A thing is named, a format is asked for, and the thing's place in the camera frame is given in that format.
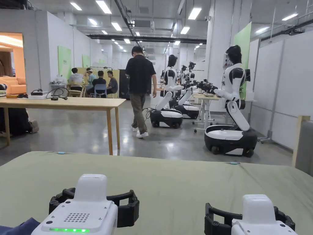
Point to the bed with pale green sheet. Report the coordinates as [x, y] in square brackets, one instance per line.
[171, 186]

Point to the orange sofa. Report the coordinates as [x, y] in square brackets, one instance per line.
[14, 84]

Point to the dark blue garment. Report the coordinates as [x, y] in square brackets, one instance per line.
[22, 227]

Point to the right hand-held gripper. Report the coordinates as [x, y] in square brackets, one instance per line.
[256, 215]

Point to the white black humanoid robot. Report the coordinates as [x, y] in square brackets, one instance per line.
[234, 80]
[168, 115]
[189, 110]

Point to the group of people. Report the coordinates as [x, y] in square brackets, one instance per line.
[97, 83]

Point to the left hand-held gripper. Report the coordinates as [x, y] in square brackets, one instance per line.
[80, 217]

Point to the white desk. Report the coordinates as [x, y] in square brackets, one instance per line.
[205, 98]

